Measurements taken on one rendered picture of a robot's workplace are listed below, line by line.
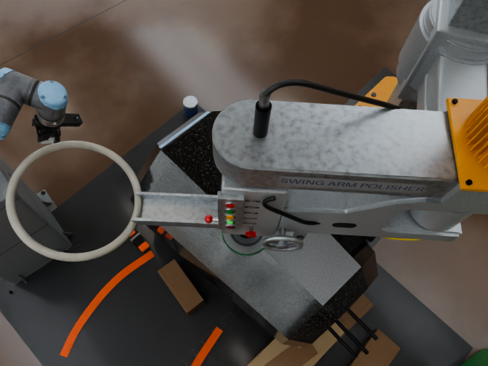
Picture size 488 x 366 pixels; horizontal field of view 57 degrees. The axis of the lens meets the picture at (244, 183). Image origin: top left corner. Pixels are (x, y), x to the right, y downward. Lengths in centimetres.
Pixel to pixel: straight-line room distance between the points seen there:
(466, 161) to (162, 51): 275
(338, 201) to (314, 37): 244
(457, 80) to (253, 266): 111
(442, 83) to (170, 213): 112
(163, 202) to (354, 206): 78
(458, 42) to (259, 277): 123
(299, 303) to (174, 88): 199
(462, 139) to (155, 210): 114
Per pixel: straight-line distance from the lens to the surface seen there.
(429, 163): 129
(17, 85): 162
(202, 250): 217
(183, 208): 182
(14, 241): 262
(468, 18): 180
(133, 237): 288
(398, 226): 169
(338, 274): 202
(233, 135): 121
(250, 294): 210
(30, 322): 297
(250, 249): 194
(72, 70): 368
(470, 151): 133
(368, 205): 146
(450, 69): 181
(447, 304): 309
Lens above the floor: 274
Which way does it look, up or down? 65 degrees down
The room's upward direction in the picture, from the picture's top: 5 degrees clockwise
